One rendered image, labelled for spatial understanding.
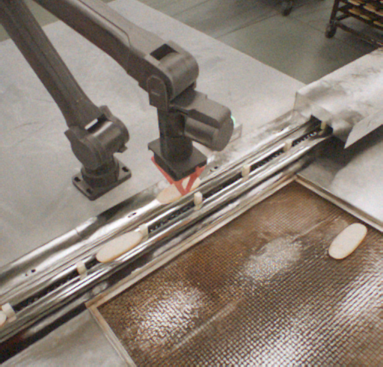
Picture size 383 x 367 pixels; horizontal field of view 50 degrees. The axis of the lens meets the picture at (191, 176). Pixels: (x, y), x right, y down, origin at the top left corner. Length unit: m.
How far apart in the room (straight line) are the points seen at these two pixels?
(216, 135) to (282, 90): 0.69
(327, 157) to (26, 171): 0.74
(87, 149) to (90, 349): 0.38
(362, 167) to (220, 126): 0.55
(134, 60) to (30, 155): 0.55
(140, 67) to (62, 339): 0.44
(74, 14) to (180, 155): 0.28
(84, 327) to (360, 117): 0.76
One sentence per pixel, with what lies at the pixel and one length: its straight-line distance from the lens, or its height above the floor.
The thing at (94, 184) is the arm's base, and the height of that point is 0.84.
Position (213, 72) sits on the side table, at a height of 0.82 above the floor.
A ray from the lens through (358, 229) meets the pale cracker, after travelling 0.81.
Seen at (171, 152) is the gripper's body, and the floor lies 1.05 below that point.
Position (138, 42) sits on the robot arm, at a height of 1.23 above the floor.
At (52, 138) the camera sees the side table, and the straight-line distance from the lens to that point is 1.14.
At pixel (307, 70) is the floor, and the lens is 3.00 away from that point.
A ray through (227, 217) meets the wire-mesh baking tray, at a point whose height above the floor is 0.89.
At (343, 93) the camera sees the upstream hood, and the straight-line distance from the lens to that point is 1.14.
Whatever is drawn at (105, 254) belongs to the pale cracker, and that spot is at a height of 0.86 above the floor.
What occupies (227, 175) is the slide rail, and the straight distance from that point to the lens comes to 0.95.
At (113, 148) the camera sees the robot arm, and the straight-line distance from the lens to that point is 0.87.
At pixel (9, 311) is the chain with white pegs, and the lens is 0.80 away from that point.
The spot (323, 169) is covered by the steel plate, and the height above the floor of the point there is 0.82.
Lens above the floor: 1.53
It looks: 46 degrees down
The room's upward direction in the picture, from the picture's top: straight up
